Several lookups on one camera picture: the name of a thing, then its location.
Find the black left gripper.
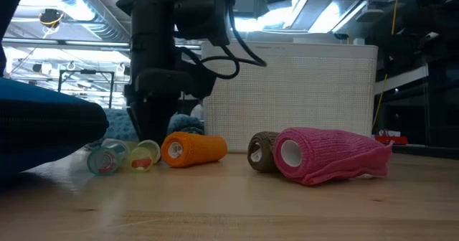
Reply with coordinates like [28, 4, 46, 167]
[123, 67, 218, 145]

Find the clear pill vial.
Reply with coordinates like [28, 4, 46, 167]
[137, 139, 162, 164]

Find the blue patterned towel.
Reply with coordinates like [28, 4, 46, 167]
[103, 108, 205, 143]

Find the orange bandage roll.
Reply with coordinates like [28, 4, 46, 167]
[161, 131, 229, 169]

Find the brown bandage roll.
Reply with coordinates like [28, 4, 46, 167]
[247, 131, 281, 174]

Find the pink bandage roll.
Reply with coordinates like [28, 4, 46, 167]
[273, 127, 393, 186]

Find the white plastic bin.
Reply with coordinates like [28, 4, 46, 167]
[200, 30, 379, 153]

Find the blue first aid pouch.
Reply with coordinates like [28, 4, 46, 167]
[0, 77, 110, 179]

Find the red box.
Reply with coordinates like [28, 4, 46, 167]
[374, 136, 409, 146]

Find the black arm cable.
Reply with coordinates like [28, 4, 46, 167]
[179, 4, 268, 80]

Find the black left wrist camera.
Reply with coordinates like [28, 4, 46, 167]
[174, 0, 231, 47]

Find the yellow black hanging cable reel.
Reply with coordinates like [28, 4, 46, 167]
[38, 8, 66, 29]

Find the yellow cable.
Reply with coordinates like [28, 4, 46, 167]
[372, 0, 400, 129]

